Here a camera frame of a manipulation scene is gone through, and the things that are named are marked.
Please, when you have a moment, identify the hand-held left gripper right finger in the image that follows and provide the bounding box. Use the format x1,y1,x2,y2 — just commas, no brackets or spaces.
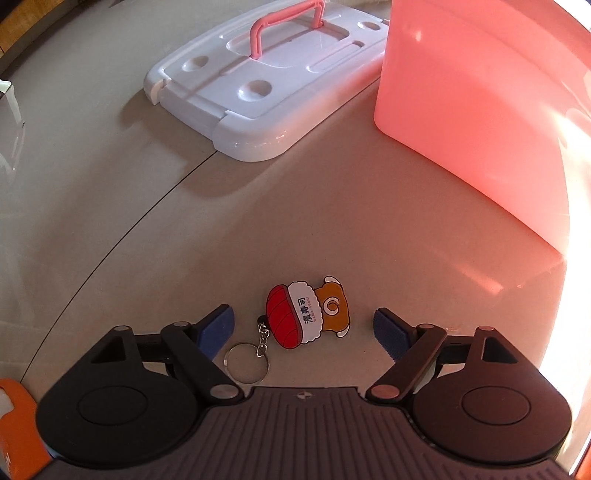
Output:
366,307,519,406

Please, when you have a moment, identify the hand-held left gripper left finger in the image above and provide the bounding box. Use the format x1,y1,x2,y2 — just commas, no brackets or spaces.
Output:
91,304,246,406

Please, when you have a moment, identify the cartoon rubber keychain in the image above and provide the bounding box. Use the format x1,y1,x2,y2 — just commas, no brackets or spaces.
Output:
224,276,353,385

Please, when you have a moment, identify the pink plastic storage box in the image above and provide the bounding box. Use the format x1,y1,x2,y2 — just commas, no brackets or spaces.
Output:
373,0,591,296

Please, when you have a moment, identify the orange object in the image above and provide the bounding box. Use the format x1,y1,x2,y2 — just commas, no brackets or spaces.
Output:
0,378,51,480

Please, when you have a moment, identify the white lid with pink handle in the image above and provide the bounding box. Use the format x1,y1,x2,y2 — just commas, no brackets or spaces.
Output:
143,0,391,163

